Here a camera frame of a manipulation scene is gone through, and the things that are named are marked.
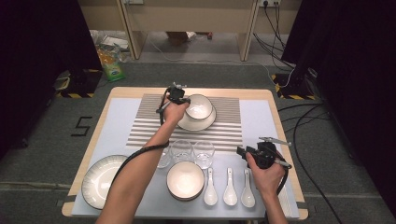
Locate brown cardboard box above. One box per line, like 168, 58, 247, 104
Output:
165, 31, 198, 47

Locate long black floor cable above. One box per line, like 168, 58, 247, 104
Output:
291, 103, 344, 224

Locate white ceramic soup spoon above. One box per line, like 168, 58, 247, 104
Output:
241, 169, 256, 208
204, 167, 219, 206
222, 167, 238, 206

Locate black curtain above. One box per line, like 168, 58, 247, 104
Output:
281, 0, 396, 216
0, 0, 104, 160

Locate clear drinking glass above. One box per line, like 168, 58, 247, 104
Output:
171, 139, 193, 163
192, 140, 216, 170
157, 146, 172, 170

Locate white plate with dark rim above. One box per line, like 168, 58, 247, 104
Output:
177, 104, 218, 133
81, 154, 129, 210

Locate person's left hand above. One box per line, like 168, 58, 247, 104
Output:
163, 101, 190, 126

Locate clear plastic bags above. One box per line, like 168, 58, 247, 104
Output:
89, 29, 130, 52

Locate green snack bag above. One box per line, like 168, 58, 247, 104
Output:
97, 43, 126, 82

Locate black yellow striped stand base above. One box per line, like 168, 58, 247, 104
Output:
54, 68, 104, 99
270, 73, 318, 101

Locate pale blue table mat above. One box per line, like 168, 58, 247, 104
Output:
72, 97, 300, 220

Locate black power cable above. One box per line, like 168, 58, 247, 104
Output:
272, 0, 286, 50
262, 0, 288, 50

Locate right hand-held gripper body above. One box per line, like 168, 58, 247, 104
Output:
247, 136, 292, 170

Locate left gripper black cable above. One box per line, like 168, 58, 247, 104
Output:
110, 88, 172, 194

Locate striped grey placemat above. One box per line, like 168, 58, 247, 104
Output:
125, 93, 245, 153

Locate bundle of white chopsticks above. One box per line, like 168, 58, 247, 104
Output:
277, 186, 293, 217

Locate person's right hand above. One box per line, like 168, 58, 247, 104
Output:
246, 152, 287, 203

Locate beige wooden desk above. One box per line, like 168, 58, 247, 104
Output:
78, 0, 303, 63

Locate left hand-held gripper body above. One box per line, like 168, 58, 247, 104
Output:
167, 81, 188, 105

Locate white bowl with dark rim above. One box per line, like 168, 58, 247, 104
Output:
168, 188, 205, 203
185, 93, 214, 120
166, 161, 205, 200

